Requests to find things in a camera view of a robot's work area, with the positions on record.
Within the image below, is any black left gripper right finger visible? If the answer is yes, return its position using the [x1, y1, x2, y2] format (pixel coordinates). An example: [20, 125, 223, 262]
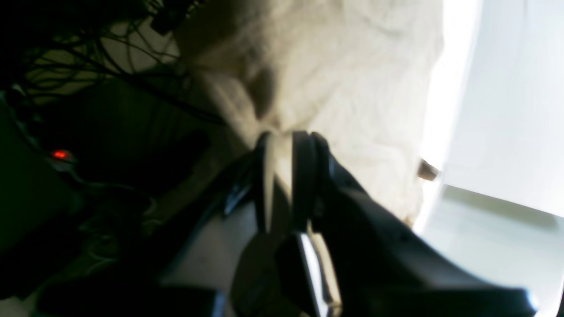
[275, 132, 537, 317]

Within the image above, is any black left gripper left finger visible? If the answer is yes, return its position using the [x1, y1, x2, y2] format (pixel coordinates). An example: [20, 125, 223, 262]
[40, 132, 276, 317]

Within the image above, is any brown t-shirt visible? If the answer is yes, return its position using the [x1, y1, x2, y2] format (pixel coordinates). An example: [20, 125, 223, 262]
[173, 0, 443, 227]

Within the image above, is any black power strip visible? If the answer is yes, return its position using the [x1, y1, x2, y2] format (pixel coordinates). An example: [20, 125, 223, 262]
[46, 149, 78, 174]

